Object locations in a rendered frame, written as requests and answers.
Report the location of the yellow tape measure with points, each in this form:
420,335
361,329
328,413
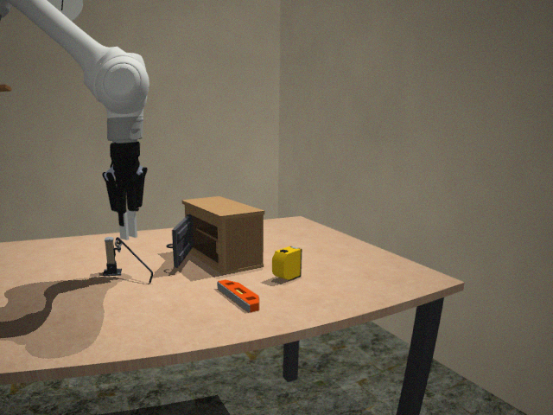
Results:
287,263

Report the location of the orange spirit level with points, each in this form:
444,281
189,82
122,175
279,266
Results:
247,299

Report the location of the brown wooden cabinet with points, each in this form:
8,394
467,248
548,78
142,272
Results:
236,234

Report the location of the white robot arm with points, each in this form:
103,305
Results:
122,83

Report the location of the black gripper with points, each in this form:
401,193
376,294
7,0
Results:
126,167

